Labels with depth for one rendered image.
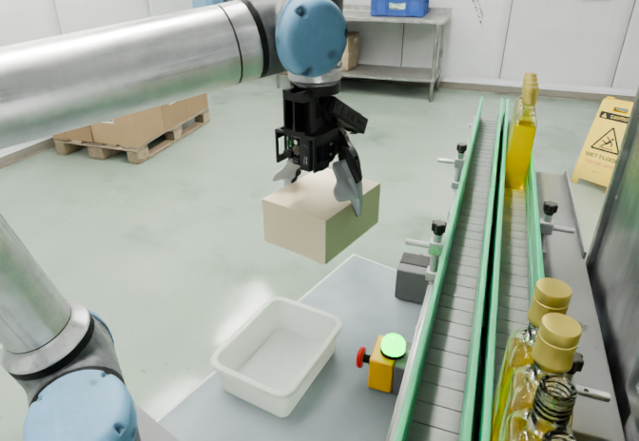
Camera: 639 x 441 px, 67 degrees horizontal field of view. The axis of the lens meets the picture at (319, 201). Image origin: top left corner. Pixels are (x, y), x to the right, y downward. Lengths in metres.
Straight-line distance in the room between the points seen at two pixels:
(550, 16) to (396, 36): 1.73
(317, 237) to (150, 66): 0.37
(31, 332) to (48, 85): 0.36
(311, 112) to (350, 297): 0.59
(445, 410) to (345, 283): 0.51
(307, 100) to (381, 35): 5.79
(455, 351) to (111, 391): 0.52
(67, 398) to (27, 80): 0.39
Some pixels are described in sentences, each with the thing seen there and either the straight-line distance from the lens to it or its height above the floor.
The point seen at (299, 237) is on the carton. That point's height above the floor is 1.08.
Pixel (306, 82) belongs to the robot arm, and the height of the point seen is 1.31.
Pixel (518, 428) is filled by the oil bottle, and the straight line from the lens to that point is 0.50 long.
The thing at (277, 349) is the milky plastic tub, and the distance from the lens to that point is 1.02.
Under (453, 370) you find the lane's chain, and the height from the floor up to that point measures 0.88.
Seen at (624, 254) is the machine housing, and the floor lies 1.01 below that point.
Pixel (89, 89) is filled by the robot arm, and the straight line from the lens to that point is 0.43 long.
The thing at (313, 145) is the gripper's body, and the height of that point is 1.23.
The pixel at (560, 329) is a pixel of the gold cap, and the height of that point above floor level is 1.16.
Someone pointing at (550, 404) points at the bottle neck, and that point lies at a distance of 0.47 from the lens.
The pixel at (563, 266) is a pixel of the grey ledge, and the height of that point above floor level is 0.88.
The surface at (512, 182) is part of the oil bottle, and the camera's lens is 1.44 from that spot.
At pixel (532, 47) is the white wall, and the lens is 6.28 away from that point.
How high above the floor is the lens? 1.46
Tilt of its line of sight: 27 degrees down
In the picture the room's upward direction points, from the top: straight up
